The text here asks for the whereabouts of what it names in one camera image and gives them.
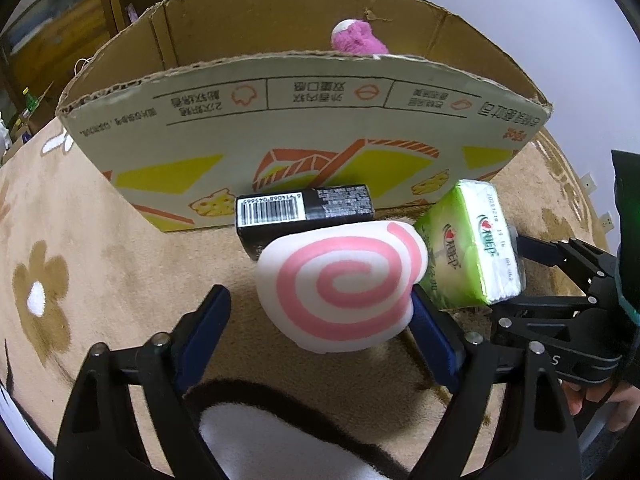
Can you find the wooden wardrobe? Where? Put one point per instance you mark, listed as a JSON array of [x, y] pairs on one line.
[[60, 20]]

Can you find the pink swirl roll plush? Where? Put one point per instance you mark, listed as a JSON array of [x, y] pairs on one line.
[[340, 285]]

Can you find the person's right hand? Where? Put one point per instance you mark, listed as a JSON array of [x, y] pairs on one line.
[[620, 402]]

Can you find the pink bear plush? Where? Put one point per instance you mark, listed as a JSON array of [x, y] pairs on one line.
[[357, 37]]

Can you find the green tissue pack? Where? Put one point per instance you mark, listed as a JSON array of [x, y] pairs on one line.
[[465, 245]]

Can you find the black barcode box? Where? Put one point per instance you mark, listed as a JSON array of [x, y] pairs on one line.
[[320, 202]]

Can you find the white wall socket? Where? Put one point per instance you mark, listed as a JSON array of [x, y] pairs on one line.
[[607, 222], [590, 183]]

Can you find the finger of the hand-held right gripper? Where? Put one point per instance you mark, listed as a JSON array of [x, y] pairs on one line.
[[545, 312], [560, 252]]

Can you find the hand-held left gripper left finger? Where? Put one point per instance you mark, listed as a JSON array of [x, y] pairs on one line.
[[205, 332]]

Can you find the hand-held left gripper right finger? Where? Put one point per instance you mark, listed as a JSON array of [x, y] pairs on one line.
[[434, 345]]

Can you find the cardboard box with bottles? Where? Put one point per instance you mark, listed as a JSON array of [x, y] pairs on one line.
[[30, 120]]

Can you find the green glass bottle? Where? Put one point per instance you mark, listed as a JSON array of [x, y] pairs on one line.
[[31, 101]]

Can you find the brown flower pattern blanket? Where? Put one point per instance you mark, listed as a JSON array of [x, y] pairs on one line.
[[100, 270]]

